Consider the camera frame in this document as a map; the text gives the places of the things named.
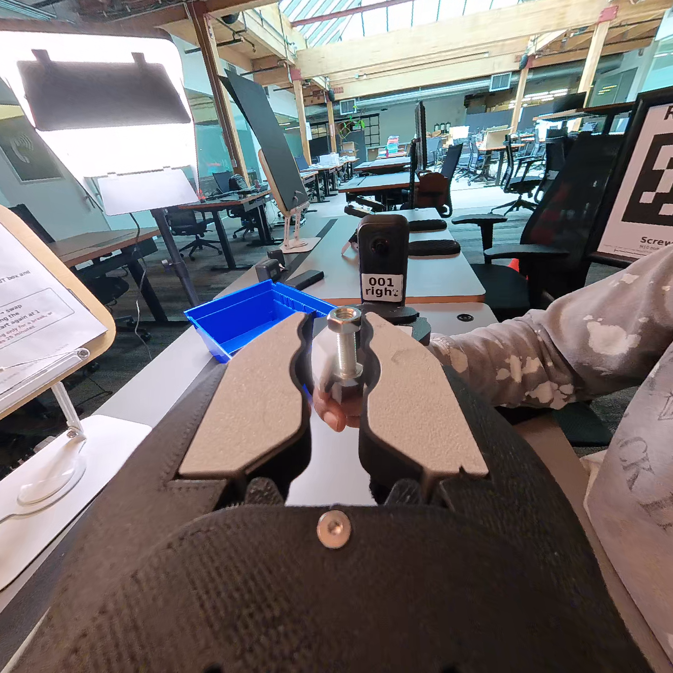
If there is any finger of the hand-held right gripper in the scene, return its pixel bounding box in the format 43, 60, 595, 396
311, 336, 335, 392

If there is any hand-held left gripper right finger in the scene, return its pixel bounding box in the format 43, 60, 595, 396
359, 312, 490, 497

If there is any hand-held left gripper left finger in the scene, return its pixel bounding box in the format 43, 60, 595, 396
179, 313, 315, 495

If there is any silver hex bolt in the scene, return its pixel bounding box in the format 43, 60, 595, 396
323, 330, 365, 407

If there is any silver hex nut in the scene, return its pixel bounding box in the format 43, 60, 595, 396
327, 306, 362, 332

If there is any blue plastic bin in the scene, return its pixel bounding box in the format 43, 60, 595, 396
184, 279, 337, 365

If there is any person's right forearm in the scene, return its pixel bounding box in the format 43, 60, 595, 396
427, 247, 673, 412

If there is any person's right hand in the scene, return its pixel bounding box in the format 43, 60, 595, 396
313, 389, 365, 433

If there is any brown bag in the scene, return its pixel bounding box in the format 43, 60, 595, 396
415, 170, 454, 217

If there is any computer monitor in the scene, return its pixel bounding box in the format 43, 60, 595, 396
413, 101, 429, 171

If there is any green potted plant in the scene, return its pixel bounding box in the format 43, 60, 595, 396
336, 105, 367, 143

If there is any wooden document stand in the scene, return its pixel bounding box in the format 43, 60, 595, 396
258, 149, 322, 254
0, 204, 153, 592

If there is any black tilted board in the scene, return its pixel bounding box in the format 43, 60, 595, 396
218, 68, 309, 213

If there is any light stand pole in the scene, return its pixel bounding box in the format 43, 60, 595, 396
151, 209, 202, 308

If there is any black mesh office chair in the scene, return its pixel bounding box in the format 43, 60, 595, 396
452, 134, 629, 321

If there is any wooden top desk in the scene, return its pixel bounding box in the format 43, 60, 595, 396
47, 226, 171, 324

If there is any printed instruction sheet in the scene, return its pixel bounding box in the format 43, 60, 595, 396
0, 223, 108, 400

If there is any person's grey hoodie torso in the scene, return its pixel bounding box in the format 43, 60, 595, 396
584, 342, 673, 660

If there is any framed tag poster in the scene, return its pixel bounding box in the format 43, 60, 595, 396
597, 87, 673, 266

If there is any studio light panel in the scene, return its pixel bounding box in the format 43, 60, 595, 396
0, 29, 200, 216

